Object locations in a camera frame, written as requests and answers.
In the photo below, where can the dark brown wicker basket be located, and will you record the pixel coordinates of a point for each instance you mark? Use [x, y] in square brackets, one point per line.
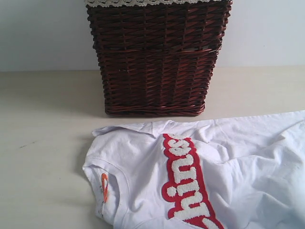
[158, 60]

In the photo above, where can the white t-shirt red lettering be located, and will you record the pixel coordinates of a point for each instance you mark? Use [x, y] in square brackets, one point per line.
[233, 173]

